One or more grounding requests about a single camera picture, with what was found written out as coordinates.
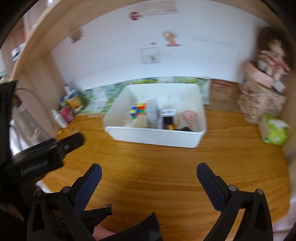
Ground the black power adapter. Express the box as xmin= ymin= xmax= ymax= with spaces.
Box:
xmin=178 ymin=126 xmax=192 ymax=132

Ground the round pink tin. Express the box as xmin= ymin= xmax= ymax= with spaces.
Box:
xmin=182 ymin=110 xmax=199 ymax=128

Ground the green bottle with gold cap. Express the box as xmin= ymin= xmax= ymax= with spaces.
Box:
xmin=167 ymin=124 xmax=178 ymax=131

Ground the round beige compact case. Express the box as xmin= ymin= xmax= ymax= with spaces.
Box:
xmin=132 ymin=114 xmax=149 ymax=128

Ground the colourful rubik's cube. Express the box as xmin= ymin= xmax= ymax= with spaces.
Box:
xmin=129 ymin=103 xmax=147 ymax=120

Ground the white instant camera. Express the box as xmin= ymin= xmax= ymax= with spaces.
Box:
xmin=158 ymin=109 xmax=177 ymax=130

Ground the clear box with photo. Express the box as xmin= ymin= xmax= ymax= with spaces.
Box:
xmin=146 ymin=99 xmax=159 ymax=129

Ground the white small bottle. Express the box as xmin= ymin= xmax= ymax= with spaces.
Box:
xmin=51 ymin=109 xmax=68 ymax=129

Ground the pink container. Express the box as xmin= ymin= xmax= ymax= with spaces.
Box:
xmin=60 ymin=107 xmax=74 ymax=123

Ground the orange juice carton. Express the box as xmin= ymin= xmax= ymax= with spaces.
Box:
xmin=65 ymin=90 xmax=83 ymax=114

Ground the green tissue pack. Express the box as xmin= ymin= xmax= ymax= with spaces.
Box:
xmin=258 ymin=114 xmax=289 ymax=146

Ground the black jacket with zipper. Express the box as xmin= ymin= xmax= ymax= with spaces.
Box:
xmin=78 ymin=204 xmax=163 ymax=240

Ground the printed canvas tote bag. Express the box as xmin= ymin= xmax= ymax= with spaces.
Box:
xmin=237 ymin=61 xmax=287 ymax=124

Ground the cardboard box with drawing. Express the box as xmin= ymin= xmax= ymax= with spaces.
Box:
xmin=204 ymin=79 xmax=240 ymax=113

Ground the white plastic storage bin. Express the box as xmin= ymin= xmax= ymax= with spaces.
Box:
xmin=103 ymin=83 xmax=207 ymax=148

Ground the doll with brown hair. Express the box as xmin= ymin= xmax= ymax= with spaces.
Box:
xmin=257 ymin=27 xmax=294 ymax=81

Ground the pink framed wall sticker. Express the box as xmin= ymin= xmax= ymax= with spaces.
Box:
xmin=140 ymin=47 xmax=160 ymax=64

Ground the pony sticker on wall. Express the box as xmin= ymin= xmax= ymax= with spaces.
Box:
xmin=163 ymin=31 xmax=181 ymax=47

